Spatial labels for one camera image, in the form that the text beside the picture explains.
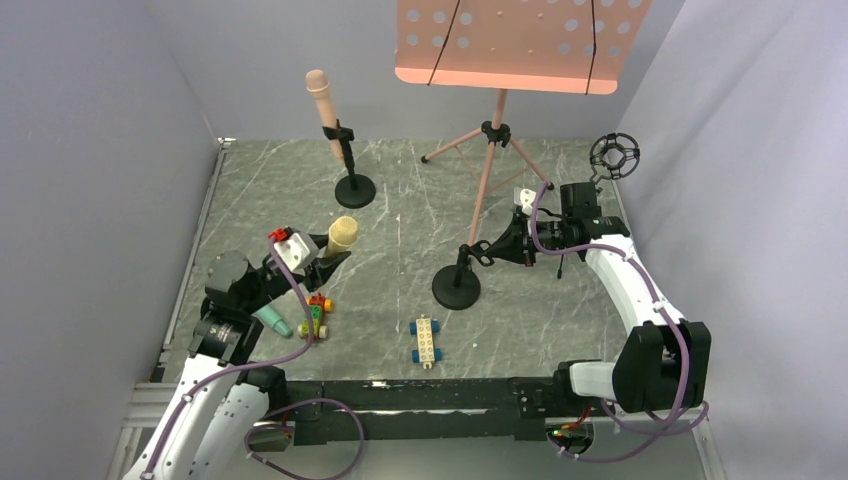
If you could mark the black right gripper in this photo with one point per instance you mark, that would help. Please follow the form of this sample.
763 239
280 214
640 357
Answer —
519 239

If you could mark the pink music stand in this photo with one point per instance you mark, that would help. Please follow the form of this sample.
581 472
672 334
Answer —
585 53

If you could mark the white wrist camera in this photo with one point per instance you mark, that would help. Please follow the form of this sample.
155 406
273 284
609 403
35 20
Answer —
524 199
292 248

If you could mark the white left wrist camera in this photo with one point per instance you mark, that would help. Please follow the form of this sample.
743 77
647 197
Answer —
292 248

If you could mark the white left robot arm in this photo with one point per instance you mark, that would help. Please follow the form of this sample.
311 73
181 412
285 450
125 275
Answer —
221 393

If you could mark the black shock mount stand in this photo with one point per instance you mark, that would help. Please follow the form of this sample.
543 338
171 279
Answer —
612 157

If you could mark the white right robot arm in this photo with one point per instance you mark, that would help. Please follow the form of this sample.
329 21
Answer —
664 361

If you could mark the colourful toy brick car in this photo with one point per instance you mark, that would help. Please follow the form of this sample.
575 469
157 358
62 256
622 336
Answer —
320 306

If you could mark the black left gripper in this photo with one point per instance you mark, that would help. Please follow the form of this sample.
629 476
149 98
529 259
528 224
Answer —
315 263

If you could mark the aluminium frame rail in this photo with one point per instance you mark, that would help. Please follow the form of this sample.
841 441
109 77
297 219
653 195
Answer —
181 222

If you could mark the black round-base mic stand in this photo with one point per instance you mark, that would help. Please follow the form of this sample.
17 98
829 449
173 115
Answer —
354 191

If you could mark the white blue toy brick car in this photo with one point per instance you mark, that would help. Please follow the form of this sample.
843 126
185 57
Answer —
425 353

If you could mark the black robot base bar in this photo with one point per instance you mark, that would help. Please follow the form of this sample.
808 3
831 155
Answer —
522 408

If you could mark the mint green toy microphone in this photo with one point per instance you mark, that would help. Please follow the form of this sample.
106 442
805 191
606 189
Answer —
273 320

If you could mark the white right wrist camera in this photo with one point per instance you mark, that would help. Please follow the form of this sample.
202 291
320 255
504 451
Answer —
524 199

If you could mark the yellow toy microphone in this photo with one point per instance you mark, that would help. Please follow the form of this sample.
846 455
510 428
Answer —
342 234

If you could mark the pink toy microphone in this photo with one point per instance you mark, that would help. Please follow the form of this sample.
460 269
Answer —
317 84

